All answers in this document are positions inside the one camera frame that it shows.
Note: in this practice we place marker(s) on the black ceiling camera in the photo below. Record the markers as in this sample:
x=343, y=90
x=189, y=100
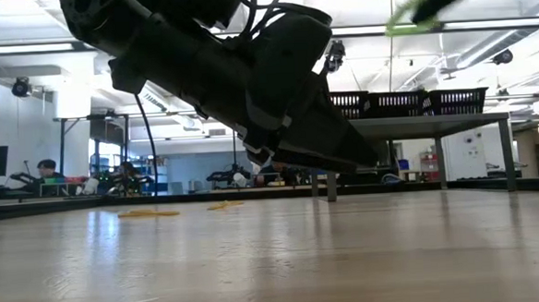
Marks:
x=502, y=56
x=334, y=57
x=20, y=87

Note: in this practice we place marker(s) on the grey desk shelf riser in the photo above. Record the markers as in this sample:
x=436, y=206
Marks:
x=434, y=126

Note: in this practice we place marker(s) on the grey blue rounded object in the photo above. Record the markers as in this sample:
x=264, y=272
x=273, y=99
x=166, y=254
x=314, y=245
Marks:
x=391, y=178

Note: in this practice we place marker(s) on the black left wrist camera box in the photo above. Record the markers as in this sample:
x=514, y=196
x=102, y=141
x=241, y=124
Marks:
x=292, y=57

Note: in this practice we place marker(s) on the black metal background frame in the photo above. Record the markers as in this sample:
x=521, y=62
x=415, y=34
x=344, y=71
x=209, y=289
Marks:
x=63, y=134

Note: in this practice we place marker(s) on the red white shelf unit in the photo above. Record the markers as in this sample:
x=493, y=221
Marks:
x=429, y=163

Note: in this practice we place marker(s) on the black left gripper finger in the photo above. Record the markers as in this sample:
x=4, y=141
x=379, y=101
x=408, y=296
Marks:
x=316, y=163
x=328, y=134

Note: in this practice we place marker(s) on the black overhead frame beam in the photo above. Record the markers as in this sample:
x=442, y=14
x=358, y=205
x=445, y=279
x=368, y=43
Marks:
x=24, y=48

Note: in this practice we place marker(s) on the person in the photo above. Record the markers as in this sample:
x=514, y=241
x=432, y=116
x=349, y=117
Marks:
x=127, y=177
x=46, y=169
x=275, y=174

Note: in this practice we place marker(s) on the green spiral wrist coil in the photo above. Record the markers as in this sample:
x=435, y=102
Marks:
x=411, y=30

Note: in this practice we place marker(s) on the blue storage bin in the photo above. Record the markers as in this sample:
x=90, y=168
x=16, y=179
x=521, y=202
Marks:
x=403, y=164

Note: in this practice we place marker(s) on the black background robot arm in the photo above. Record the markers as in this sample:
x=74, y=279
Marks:
x=227, y=175

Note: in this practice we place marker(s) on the black table edge rail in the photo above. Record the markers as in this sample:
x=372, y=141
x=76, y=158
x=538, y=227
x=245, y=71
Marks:
x=391, y=188

